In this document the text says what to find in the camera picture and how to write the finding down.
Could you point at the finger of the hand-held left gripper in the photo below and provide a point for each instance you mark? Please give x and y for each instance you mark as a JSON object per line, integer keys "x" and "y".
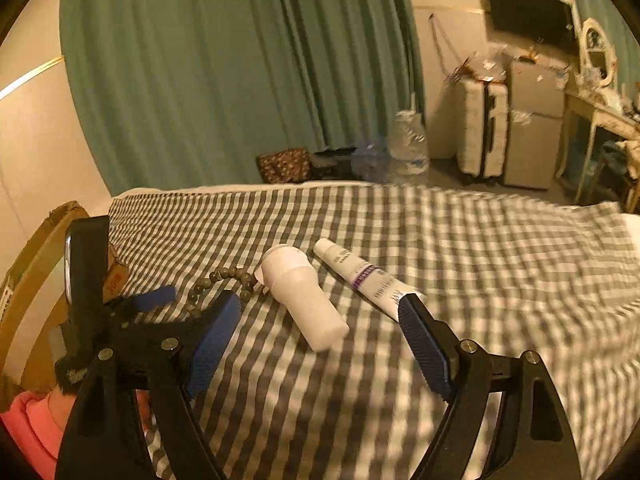
{"x": 157, "y": 297}

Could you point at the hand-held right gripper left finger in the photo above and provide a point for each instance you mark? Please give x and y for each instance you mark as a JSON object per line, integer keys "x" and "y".
{"x": 215, "y": 345}

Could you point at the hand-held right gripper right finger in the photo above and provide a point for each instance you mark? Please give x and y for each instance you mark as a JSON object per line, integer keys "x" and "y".
{"x": 425, "y": 350}

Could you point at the brown cardboard box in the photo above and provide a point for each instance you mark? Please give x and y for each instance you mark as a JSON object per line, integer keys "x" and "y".
{"x": 30, "y": 285}

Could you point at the white roll-on bottle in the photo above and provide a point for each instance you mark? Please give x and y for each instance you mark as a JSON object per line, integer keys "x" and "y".
{"x": 305, "y": 295}

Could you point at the white tube purple band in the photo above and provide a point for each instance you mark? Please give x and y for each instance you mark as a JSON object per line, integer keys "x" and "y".
{"x": 350, "y": 267}

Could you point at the grey checkered bedsheet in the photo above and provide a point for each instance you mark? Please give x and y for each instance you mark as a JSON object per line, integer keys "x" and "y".
{"x": 500, "y": 285}

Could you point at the brown patterned bag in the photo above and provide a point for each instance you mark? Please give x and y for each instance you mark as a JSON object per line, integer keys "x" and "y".
{"x": 285, "y": 166}

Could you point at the clear plastic water bottle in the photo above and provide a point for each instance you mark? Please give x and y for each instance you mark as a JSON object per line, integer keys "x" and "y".
{"x": 410, "y": 145}

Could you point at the dark bag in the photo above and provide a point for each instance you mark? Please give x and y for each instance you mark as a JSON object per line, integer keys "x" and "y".
{"x": 332, "y": 164}

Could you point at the white suitcase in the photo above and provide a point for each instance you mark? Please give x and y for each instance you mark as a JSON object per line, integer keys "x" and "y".
{"x": 480, "y": 130}

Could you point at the wide green curtain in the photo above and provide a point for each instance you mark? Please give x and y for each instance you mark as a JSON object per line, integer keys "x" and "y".
{"x": 200, "y": 60}

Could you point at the grey mini fridge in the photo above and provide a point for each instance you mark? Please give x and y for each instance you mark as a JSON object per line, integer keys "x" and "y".
{"x": 535, "y": 125}

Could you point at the clear plastic bags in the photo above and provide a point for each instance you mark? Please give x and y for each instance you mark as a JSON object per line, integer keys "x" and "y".
{"x": 487, "y": 67}

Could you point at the cream dressing table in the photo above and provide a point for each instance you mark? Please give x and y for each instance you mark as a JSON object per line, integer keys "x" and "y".
{"x": 595, "y": 115}

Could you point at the white oval mirror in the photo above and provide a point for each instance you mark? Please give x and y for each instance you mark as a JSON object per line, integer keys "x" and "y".
{"x": 597, "y": 45}

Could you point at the narrow green curtain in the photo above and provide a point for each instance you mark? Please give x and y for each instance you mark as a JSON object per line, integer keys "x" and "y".
{"x": 615, "y": 10}

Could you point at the black wall television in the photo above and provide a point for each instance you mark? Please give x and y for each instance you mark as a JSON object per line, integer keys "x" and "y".
{"x": 530, "y": 10}

